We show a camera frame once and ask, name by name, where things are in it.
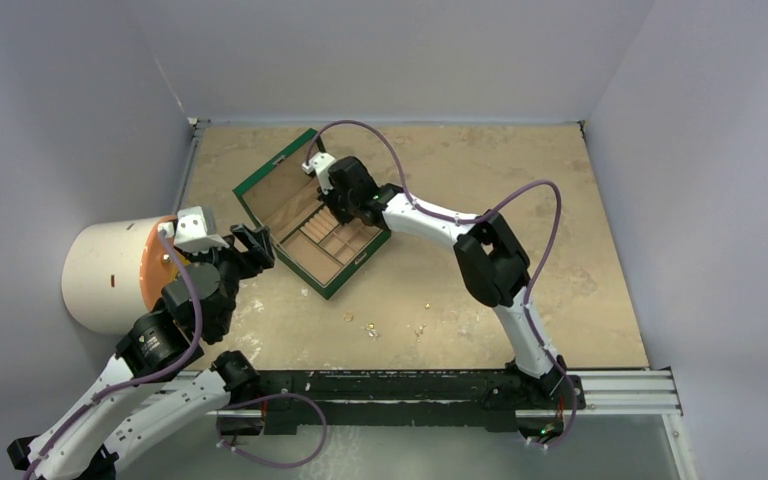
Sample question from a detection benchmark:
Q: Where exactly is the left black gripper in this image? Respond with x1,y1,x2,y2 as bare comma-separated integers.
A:
177,223,273,336

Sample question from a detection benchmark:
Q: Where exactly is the green jewelry box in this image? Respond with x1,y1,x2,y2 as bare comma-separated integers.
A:
233,129,391,300

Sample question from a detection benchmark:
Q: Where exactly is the green jewelry tray insert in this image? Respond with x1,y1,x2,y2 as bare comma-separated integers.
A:
272,200,389,298

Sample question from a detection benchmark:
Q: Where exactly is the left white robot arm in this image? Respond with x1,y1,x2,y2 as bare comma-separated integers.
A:
7,220,275,479

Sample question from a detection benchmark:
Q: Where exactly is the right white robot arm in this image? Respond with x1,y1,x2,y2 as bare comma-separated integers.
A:
302,153,575,407

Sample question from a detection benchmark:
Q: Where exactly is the gold earring cluster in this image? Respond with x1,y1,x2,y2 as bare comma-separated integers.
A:
362,323,380,341

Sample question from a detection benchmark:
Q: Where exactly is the white cylinder orange face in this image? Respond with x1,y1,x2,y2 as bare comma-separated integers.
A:
61,215,178,336

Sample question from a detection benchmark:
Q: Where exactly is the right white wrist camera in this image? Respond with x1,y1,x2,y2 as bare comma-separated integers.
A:
302,152,337,194

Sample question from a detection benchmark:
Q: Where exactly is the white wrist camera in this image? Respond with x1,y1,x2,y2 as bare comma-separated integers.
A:
156,206,229,254
302,152,337,194

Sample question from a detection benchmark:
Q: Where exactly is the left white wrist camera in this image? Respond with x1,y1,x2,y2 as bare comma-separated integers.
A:
156,206,229,254

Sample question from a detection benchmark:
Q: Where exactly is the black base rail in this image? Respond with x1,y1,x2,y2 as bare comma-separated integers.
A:
210,351,586,442

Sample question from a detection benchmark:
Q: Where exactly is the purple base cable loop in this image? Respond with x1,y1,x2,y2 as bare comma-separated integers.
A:
214,390,329,470

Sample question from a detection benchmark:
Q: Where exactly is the aluminium frame rail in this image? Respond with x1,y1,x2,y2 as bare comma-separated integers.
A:
138,369,683,419

